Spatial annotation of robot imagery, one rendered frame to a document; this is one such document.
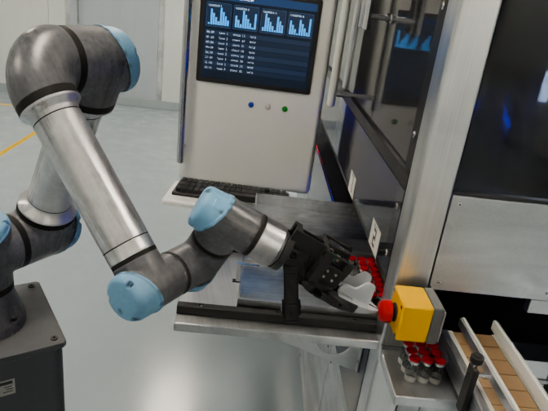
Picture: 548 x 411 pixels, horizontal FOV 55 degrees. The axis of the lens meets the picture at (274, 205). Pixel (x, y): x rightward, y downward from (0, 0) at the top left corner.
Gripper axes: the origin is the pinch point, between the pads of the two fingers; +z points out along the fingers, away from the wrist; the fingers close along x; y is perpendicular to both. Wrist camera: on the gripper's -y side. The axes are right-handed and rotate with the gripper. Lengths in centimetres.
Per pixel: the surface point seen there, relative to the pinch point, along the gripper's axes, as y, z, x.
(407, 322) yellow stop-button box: 3.0, 5.0, -3.7
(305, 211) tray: -12, 0, 69
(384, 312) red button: 1.8, 1.6, -1.8
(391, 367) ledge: -7.7, 10.4, -0.5
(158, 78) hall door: -118, -102, 562
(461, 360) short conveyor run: 1.7, 17.7, -3.9
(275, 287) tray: -16.4, -8.9, 23.3
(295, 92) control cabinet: 12, -17, 106
